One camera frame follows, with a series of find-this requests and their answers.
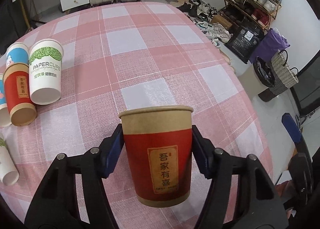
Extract white green paper cup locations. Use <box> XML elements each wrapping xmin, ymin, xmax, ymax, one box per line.
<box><xmin>29</xmin><ymin>38</ymin><xmax>63</xmax><ymax>105</ymax></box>

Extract red paper cup lying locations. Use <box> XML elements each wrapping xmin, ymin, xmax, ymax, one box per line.
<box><xmin>3</xmin><ymin>63</ymin><xmax>37</xmax><ymax>126</ymax></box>

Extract purple bag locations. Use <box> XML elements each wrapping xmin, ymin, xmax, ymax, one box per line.
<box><xmin>249</xmin><ymin>28</ymin><xmax>290</xmax><ymax>63</ymax></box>

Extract black shopping bag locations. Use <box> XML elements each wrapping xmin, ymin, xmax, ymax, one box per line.
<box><xmin>226</xmin><ymin>26</ymin><xmax>264</xmax><ymax>64</ymax></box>

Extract pink checkered tablecloth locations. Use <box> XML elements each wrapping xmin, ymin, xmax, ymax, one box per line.
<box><xmin>1</xmin><ymin>2</ymin><xmax>273</xmax><ymax>220</ymax></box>

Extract red kraft paper cup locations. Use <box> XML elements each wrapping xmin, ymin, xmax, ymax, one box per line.
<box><xmin>119</xmin><ymin>105</ymin><xmax>193</xmax><ymax>208</ymax></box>

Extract blue white paper cup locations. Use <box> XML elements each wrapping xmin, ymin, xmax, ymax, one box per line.
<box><xmin>6</xmin><ymin>42</ymin><xmax>29</xmax><ymax>68</ymax></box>

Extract shoe rack with shoes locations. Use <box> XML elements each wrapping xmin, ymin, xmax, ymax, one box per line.
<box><xmin>219</xmin><ymin>0</ymin><xmax>283</xmax><ymax>32</ymax></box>

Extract woven grey tote bag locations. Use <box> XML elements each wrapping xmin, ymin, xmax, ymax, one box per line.
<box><xmin>270</xmin><ymin>50</ymin><xmax>299</xmax><ymax>96</ymax></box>

